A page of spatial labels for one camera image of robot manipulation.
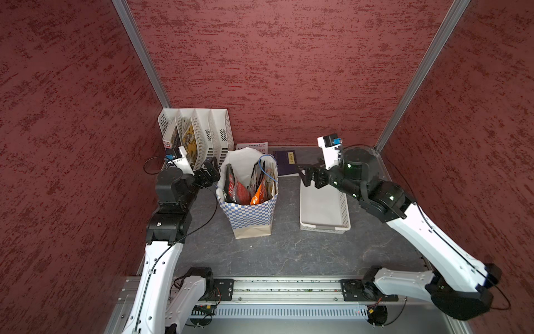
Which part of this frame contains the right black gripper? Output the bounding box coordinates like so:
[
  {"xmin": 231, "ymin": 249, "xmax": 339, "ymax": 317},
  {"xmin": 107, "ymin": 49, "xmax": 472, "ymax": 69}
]
[{"xmin": 297, "ymin": 154, "xmax": 367, "ymax": 198}]

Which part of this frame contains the black red condiment packet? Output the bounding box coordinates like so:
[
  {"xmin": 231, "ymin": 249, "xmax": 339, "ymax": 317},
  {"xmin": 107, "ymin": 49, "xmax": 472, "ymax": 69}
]
[{"xmin": 223, "ymin": 164, "xmax": 250, "ymax": 205}]

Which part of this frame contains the white blue checkered paper bag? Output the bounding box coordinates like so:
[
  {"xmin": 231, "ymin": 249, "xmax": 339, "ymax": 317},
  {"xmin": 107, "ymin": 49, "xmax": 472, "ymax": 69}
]
[{"xmin": 216, "ymin": 148, "xmax": 279, "ymax": 239}]

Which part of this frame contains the orange condiment packet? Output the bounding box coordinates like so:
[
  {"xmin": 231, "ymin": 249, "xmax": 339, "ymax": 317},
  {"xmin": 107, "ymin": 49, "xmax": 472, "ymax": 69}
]
[{"xmin": 250, "ymin": 180, "xmax": 268, "ymax": 205}]

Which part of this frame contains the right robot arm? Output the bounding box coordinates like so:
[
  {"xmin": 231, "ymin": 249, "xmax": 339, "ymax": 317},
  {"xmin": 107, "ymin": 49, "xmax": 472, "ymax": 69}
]
[{"xmin": 298, "ymin": 148, "xmax": 502, "ymax": 321}]

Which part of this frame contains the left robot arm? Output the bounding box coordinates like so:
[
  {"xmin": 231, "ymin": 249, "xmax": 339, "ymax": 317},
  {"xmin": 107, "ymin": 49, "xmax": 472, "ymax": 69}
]
[{"xmin": 123, "ymin": 158, "xmax": 221, "ymax": 333}]

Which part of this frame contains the dark navy notebook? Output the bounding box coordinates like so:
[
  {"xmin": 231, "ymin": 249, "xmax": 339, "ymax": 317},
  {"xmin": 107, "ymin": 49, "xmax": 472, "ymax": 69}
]
[{"xmin": 273, "ymin": 150, "xmax": 298, "ymax": 177}]

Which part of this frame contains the yellow magazine in rack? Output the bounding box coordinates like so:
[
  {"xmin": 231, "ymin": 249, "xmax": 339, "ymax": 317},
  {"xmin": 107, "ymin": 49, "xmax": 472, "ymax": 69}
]
[{"xmin": 181, "ymin": 119, "xmax": 198, "ymax": 168}]

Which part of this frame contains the white plastic tray basket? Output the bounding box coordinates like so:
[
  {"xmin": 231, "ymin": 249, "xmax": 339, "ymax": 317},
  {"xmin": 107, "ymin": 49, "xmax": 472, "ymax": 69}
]
[{"xmin": 300, "ymin": 181, "xmax": 351, "ymax": 234}]

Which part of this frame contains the white file organizer rack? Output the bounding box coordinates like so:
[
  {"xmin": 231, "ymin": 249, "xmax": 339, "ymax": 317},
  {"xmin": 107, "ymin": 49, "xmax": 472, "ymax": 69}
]
[{"xmin": 158, "ymin": 108, "xmax": 235, "ymax": 171}]

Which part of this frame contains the blue white book in rack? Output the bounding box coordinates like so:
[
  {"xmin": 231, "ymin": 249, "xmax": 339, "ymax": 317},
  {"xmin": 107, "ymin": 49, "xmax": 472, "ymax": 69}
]
[{"xmin": 163, "ymin": 120, "xmax": 181, "ymax": 150}]

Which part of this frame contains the white booklet with text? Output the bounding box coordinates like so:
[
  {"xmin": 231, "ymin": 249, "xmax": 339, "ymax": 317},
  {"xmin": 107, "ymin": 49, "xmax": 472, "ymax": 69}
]
[{"xmin": 236, "ymin": 142, "xmax": 268, "ymax": 154}]

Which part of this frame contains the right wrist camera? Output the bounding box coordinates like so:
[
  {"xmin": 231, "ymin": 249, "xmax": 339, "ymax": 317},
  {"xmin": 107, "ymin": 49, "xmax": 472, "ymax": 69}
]
[{"xmin": 317, "ymin": 134, "xmax": 342, "ymax": 170}]

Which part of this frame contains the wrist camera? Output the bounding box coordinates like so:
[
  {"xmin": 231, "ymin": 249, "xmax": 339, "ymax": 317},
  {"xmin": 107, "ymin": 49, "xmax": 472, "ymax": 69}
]
[
  {"xmin": 317, "ymin": 134, "xmax": 342, "ymax": 170},
  {"xmin": 164, "ymin": 146, "xmax": 193, "ymax": 175}
]

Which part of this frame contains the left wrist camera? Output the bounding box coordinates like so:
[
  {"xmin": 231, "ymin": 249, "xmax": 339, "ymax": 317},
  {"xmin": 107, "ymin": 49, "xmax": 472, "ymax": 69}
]
[{"xmin": 164, "ymin": 146, "xmax": 193, "ymax": 175}]

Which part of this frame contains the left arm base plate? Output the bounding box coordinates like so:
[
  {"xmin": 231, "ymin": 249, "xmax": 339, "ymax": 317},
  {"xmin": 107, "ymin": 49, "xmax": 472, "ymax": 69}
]
[{"xmin": 200, "ymin": 278, "xmax": 234, "ymax": 302}]

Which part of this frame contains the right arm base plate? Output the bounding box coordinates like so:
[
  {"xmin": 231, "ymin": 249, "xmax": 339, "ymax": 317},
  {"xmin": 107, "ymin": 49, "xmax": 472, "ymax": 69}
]
[{"xmin": 339, "ymin": 279, "xmax": 399, "ymax": 303}]

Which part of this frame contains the aluminium rail base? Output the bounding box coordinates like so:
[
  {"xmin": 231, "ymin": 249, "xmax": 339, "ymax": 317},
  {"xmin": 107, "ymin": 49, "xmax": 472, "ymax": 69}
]
[{"xmin": 116, "ymin": 276, "xmax": 460, "ymax": 322}]

